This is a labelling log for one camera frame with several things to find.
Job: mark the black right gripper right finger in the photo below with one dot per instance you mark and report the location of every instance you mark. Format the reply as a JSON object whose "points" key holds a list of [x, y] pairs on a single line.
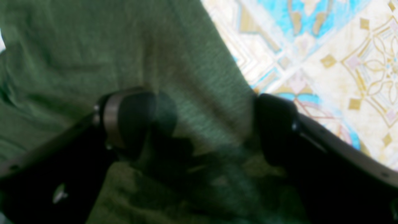
{"points": [[337, 183]]}

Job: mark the dark green long-sleeve shirt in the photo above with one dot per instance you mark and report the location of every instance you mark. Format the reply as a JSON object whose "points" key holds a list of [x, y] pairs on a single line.
{"points": [[202, 162]]}

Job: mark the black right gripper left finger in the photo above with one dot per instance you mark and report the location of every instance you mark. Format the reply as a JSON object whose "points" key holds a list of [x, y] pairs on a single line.
{"points": [[59, 182]]}

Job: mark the patterned colourful tablecloth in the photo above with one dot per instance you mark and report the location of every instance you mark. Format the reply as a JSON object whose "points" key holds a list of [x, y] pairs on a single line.
{"points": [[335, 59]]}

